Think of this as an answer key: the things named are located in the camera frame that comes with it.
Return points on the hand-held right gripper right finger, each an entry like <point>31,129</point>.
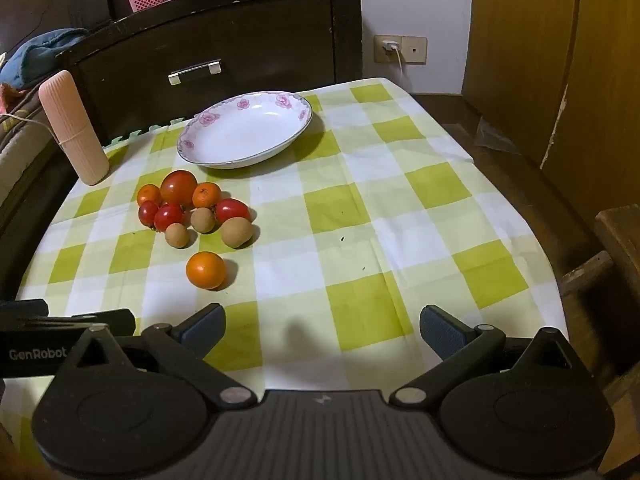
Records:
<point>442,332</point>

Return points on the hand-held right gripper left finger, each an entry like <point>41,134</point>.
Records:
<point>207,327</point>

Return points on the smooth round orange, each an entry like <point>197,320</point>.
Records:
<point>206,270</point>

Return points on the red cherry tomato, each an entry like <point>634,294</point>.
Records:
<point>168,217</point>
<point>232,210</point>
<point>147,213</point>

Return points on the mandarin orange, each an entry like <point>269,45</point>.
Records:
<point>148,194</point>
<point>206,195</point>

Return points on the large red tomato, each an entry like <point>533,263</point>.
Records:
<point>178,187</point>

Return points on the white floral plate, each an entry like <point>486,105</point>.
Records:
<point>240,132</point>

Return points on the green checkered tablecloth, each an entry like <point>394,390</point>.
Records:
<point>375,240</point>

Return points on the brown mattress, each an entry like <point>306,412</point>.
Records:
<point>20,160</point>

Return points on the wooden stool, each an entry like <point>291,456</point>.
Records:
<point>615,270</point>

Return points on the clear plastic bag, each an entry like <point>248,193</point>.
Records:
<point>492,132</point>

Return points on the green foam mat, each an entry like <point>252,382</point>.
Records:
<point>131,136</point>

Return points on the pink ribbed cup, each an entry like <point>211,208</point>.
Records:
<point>75,130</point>

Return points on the dark wooden nightstand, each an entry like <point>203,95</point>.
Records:
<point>260,50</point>

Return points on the blue cloth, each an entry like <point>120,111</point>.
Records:
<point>42,50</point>

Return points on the white charger plug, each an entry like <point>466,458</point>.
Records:
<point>389,46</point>

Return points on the wooden wardrobe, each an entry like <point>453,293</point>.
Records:
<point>550,60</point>

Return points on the beige round-hole wall socket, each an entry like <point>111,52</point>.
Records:
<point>414,50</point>

